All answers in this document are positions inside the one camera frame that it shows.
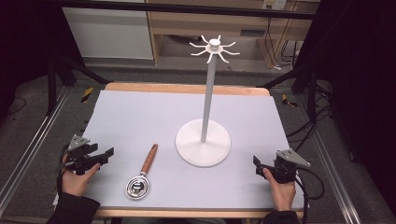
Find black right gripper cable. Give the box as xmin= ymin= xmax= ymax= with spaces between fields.
xmin=292 ymin=166 xmax=326 ymax=224

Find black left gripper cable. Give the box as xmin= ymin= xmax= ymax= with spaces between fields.
xmin=55 ymin=143 xmax=70 ymax=195

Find black cables under desk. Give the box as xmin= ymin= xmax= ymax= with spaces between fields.
xmin=263 ymin=17 xmax=301 ymax=71

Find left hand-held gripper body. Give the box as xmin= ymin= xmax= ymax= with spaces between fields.
xmin=64 ymin=133 xmax=105 ymax=176

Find white hook stand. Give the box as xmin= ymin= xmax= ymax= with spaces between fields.
xmin=174 ymin=34 xmax=241 ymax=168

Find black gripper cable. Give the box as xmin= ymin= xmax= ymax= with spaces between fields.
xmin=55 ymin=143 xmax=70 ymax=195
xmin=292 ymin=166 xmax=326 ymax=224

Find black floor cables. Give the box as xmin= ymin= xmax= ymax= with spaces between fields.
xmin=285 ymin=89 xmax=334 ymax=154

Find light grey table mat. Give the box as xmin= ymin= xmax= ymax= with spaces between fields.
xmin=51 ymin=90 xmax=310 ymax=210

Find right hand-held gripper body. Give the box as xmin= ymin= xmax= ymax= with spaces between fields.
xmin=263 ymin=148 xmax=312 ymax=185

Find white wall socket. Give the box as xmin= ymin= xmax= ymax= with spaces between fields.
xmin=262 ymin=0 xmax=287 ymax=10

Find white cabinet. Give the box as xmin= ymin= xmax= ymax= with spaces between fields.
xmin=62 ymin=6 xmax=154 ymax=61

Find aluminium floor rail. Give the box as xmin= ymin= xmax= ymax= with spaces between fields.
xmin=294 ymin=92 xmax=362 ymax=224
xmin=0 ymin=86 xmax=72 ymax=217

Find person's left hand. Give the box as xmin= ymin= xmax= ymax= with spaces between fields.
xmin=61 ymin=154 xmax=102 ymax=198

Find metal ladle with wooden handle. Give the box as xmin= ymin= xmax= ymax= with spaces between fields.
xmin=125 ymin=143 xmax=159 ymax=201

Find yellow black floor tape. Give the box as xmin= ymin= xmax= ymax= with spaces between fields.
xmin=79 ymin=86 xmax=94 ymax=104
xmin=281 ymin=93 xmax=299 ymax=108

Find person's right hand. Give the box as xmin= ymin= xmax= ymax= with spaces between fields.
xmin=262 ymin=167 xmax=297 ymax=212

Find black metal stand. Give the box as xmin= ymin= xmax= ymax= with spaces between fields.
xmin=256 ymin=60 xmax=332 ymax=123
xmin=46 ymin=29 xmax=110 ymax=117

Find black curtain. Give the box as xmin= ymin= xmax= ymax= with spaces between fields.
xmin=0 ymin=0 xmax=64 ymax=117
xmin=295 ymin=0 xmax=396 ymax=216

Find black horizontal bar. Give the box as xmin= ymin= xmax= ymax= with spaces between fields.
xmin=58 ymin=0 xmax=316 ymax=21

